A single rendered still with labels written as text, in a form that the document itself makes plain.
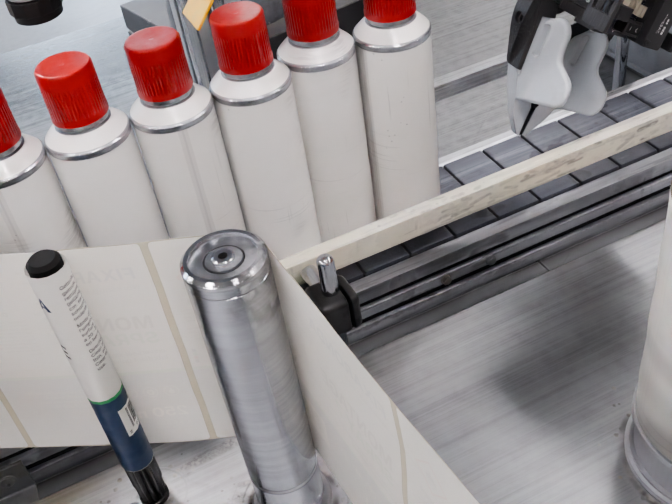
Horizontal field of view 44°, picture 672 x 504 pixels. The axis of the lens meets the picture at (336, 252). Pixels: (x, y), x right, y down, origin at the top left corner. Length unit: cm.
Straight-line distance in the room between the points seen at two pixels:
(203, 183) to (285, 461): 19
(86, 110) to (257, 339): 20
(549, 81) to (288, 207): 21
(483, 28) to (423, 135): 45
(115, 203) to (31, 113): 52
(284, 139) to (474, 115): 36
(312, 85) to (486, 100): 37
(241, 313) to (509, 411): 22
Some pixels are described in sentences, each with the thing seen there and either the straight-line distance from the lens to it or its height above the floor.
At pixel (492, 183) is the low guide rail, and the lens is 63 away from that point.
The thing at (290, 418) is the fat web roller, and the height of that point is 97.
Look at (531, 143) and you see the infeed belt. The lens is 73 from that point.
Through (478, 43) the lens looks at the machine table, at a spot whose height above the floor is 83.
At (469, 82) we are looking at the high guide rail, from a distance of 67.
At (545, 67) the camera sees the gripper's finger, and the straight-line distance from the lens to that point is 63.
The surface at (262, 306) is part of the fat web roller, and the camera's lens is 36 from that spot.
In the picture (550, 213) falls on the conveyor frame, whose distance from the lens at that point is 67.
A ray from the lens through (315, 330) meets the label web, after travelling 35.
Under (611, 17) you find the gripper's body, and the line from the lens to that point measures 58.
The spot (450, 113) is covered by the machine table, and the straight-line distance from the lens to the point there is 87.
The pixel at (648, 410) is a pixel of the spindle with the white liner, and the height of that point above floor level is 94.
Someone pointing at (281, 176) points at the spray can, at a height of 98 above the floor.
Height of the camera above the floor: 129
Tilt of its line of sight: 41 degrees down
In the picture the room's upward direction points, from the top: 10 degrees counter-clockwise
